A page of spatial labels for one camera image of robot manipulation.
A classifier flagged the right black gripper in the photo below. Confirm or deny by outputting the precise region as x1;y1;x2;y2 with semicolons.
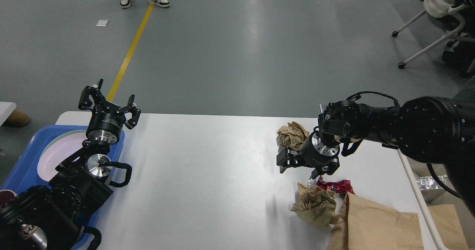
276;132;340;180

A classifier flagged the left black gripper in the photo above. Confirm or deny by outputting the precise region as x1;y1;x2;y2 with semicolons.
78;79;141;145

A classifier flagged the red foil wrapper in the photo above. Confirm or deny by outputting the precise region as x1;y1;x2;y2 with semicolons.
307;175;355;196

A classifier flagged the pink plate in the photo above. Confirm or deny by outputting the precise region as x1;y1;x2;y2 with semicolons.
37;147;82;182

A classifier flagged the brown paper sheet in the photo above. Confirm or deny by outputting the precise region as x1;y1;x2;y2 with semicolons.
327;193;424;250

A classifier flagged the aluminium foil tray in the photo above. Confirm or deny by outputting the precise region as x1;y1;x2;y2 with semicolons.
415;175;453;191

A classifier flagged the pink mug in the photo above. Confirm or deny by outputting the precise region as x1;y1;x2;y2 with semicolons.
0;189;17;206

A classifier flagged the brown paper bag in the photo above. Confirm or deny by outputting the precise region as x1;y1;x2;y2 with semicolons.
427;204;468;250

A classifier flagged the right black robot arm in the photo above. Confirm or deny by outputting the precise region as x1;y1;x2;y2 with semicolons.
276;92;475;213

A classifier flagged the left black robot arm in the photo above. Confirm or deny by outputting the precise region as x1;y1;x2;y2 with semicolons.
0;79;141;250

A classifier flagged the crumpled brown paper ball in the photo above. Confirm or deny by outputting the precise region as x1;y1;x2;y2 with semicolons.
277;121;310;151

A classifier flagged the person with tan boot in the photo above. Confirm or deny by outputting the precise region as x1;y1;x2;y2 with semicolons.
3;110;31;127

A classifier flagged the beige plastic bin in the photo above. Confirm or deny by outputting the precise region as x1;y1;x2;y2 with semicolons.
397;150;474;250

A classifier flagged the white side table corner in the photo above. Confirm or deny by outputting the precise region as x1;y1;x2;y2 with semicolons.
0;101;17;126

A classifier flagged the blue plastic tray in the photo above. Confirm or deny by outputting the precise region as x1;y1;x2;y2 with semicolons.
1;125;125;250

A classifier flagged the person in dark clothes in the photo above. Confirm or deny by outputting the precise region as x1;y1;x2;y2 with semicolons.
442;0;474;76

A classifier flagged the office chair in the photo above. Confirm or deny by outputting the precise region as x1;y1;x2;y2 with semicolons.
392;0;474;69

